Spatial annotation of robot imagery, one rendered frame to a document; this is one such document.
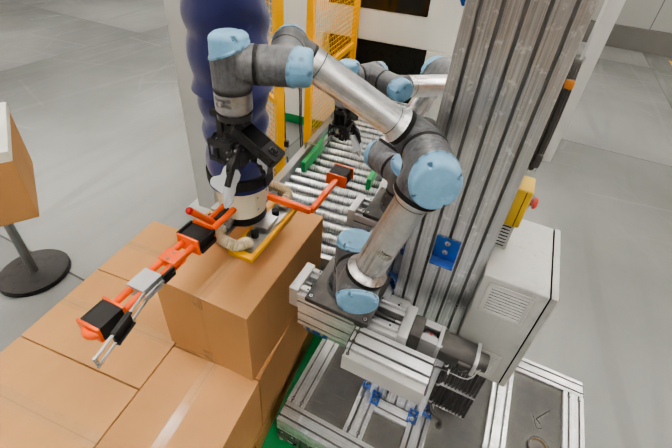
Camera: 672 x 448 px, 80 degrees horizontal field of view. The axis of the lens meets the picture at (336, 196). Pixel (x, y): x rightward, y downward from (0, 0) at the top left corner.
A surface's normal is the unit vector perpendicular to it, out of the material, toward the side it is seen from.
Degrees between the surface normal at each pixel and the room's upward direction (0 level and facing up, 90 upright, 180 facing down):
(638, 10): 90
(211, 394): 0
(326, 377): 0
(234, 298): 0
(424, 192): 83
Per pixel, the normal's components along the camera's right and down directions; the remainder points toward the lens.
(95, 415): 0.07, -0.80
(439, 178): 0.06, 0.50
